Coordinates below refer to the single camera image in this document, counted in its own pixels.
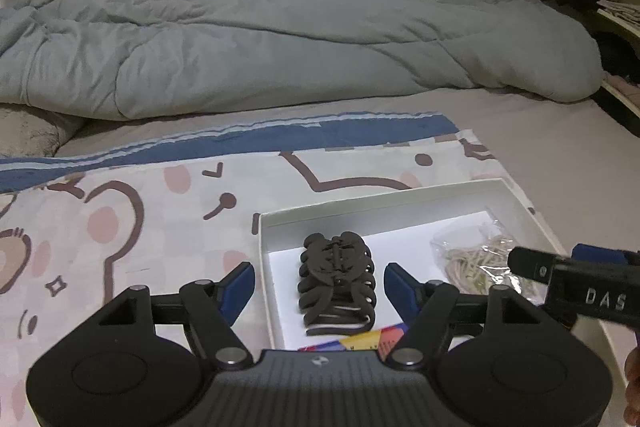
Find printed bear blanket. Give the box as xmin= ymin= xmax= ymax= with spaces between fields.
xmin=0 ymin=111 xmax=536 ymax=427

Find dark clothes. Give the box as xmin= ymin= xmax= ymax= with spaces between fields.
xmin=555 ymin=0 xmax=640 ymax=82

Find person's right hand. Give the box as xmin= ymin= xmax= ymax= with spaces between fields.
xmin=624 ymin=346 xmax=640 ymax=425

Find folded beige clothes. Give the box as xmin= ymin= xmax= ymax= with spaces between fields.
xmin=597 ymin=0 xmax=640 ymax=26

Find brown hair claw clip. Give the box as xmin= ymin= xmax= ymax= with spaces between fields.
xmin=295 ymin=231 xmax=378 ymax=337

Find red colourful card box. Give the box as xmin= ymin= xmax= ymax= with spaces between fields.
xmin=297 ymin=321 xmax=408 ymax=355

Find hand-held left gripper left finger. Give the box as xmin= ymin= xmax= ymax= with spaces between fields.
xmin=95 ymin=261 xmax=256 ymax=370

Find white cardboard box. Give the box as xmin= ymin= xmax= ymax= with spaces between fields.
xmin=257 ymin=178 xmax=628 ymax=373

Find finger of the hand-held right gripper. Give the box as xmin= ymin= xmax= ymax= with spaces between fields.
xmin=506 ymin=246 xmax=558 ymax=284
xmin=571 ymin=243 xmax=640 ymax=267

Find clear bag of rubber bands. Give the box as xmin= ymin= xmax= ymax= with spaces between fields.
xmin=430 ymin=219 xmax=543 ymax=303

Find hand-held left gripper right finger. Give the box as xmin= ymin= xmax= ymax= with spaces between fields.
xmin=383 ymin=262 xmax=548 ymax=370

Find grey duvet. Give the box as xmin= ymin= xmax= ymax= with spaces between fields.
xmin=0 ymin=0 xmax=603 ymax=120

